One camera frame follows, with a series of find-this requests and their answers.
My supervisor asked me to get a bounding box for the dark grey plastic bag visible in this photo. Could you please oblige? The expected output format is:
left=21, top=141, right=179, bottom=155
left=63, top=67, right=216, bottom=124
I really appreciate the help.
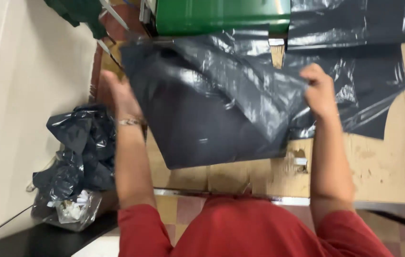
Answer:
left=283, top=0, right=405, bottom=140
left=120, top=30, right=310, bottom=170

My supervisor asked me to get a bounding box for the crumpled dark bag of trash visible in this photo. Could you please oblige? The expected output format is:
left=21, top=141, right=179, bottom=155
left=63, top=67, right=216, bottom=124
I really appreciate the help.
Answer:
left=28, top=104, right=117, bottom=232

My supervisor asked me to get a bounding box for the person's right hand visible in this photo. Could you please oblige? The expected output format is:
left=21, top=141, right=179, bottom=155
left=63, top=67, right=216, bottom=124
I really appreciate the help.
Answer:
left=300, top=64, right=339, bottom=120

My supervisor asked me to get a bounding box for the person's red shirt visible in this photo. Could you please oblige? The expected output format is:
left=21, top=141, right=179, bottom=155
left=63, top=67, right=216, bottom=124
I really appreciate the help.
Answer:
left=118, top=196, right=394, bottom=257

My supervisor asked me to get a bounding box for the flat dark grey plastic bag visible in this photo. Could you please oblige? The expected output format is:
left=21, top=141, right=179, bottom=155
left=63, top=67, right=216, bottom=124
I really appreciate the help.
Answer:
left=283, top=0, right=405, bottom=140

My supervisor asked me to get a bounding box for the green bin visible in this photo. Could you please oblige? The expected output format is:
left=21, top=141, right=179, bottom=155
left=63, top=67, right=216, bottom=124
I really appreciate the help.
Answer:
left=154, top=0, right=291, bottom=36

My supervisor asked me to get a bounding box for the black bench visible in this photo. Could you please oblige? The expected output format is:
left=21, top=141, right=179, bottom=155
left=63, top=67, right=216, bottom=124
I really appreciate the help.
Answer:
left=0, top=211, right=119, bottom=257

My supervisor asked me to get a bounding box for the metal bracelet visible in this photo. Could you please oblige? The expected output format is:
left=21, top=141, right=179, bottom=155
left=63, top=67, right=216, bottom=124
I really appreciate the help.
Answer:
left=118, top=118, right=146, bottom=126

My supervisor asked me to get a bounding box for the person's left hand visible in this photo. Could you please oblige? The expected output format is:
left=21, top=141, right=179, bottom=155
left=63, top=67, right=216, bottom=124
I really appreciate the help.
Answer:
left=101, top=69, right=144, bottom=121

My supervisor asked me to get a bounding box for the dark green cloth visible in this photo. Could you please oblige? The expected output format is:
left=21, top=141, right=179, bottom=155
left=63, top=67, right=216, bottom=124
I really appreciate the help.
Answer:
left=44, top=0, right=108, bottom=40

